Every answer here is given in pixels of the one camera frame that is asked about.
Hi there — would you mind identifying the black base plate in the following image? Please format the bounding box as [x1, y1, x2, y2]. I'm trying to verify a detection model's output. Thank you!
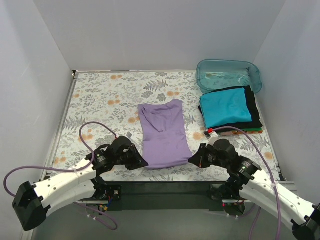
[77, 181, 258, 212]

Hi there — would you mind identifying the aluminium frame rail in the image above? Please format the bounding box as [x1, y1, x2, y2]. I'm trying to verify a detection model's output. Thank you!
[28, 182, 301, 204]

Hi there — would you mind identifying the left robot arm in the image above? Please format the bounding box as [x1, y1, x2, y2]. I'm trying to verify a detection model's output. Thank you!
[12, 136, 148, 231]

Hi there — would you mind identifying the teal folded t shirt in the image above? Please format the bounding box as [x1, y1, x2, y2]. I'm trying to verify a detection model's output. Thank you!
[199, 88, 252, 128]

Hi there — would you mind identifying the pink folded t shirt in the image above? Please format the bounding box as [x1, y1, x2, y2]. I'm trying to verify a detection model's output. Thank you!
[219, 131, 237, 136]

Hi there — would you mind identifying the teal plastic bin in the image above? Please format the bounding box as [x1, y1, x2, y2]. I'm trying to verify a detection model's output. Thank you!
[195, 59, 263, 94]

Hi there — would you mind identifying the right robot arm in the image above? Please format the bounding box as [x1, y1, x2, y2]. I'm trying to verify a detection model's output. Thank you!
[188, 139, 320, 240]

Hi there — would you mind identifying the purple t shirt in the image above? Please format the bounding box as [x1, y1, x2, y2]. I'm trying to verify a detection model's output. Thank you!
[138, 99, 192, 170]

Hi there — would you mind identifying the green folded t shirt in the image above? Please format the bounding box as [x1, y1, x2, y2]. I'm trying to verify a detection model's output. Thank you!
[241, 127, 263, 134]

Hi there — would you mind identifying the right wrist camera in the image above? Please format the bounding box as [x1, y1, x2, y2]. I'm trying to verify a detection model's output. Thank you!
[204, 128, 219, 146]

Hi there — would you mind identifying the floral table mat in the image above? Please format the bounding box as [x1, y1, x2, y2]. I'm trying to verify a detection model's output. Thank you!
[51, 71, 280, 181]

